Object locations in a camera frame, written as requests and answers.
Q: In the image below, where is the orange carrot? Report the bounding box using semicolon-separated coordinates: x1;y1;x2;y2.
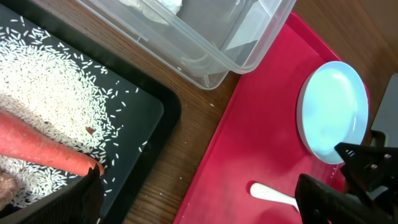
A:
1;110;104;176

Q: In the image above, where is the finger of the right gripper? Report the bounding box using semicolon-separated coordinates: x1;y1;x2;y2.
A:
335;131;397;195

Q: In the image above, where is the white plastic spoon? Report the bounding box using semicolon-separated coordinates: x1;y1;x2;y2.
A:
249;182;299;212

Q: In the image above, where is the brown food scrap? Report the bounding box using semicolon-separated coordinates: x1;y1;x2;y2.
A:
0;173;18;210

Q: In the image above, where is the red serving tray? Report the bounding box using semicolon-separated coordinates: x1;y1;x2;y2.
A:
175;13;345;224

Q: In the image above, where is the white rice pile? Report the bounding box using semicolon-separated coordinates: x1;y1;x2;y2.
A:
0;15;149;208

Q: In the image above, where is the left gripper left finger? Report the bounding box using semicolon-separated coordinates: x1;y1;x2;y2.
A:
1;166;104;224

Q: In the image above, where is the light blue plate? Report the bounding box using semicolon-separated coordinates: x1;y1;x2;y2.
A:
296;61;369;165

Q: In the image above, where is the black plastic tray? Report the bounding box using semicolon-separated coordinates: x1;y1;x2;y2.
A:
1;1;182;223

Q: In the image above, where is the clear plastic bin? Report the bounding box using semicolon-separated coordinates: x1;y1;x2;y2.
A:
79;0;296;90

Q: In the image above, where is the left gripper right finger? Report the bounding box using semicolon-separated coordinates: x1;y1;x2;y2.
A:
295;174;395;224

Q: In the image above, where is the grey dishwasher rack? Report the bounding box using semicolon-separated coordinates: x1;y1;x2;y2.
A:
371;73;397;147

